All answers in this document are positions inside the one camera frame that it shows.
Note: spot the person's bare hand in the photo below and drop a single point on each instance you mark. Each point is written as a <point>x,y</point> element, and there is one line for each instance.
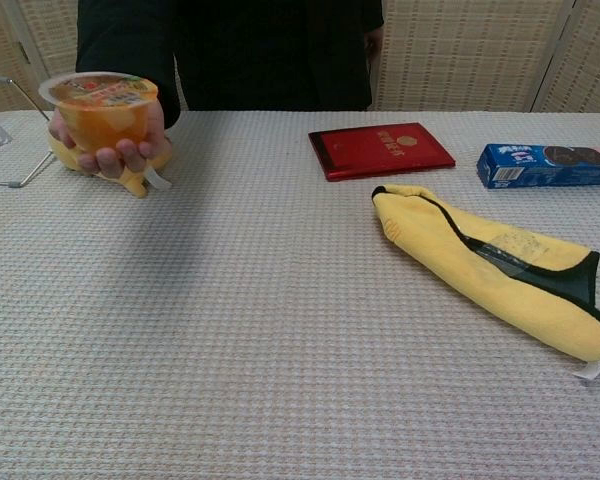
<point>111,159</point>

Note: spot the person's hand at side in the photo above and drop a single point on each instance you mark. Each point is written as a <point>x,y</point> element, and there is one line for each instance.
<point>373,42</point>

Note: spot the orange fruit jelly cup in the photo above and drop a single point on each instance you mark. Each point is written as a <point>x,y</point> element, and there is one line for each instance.
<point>100,112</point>

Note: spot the woven folding screen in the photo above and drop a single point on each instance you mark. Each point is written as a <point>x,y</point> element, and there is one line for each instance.
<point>480,50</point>

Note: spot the red booklet with gold emblem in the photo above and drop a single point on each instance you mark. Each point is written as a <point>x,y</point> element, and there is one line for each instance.
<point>380,150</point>

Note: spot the person in black clothing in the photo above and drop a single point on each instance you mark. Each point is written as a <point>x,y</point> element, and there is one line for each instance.
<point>230,50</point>

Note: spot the blue cookie box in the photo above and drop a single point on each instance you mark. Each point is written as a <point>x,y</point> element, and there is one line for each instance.
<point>545,165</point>

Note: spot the white textured tablecloth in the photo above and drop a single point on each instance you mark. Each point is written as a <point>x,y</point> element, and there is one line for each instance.
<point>260,320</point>

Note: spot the yellow cloth with black trim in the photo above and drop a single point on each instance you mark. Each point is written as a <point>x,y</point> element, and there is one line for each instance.
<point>485,260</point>

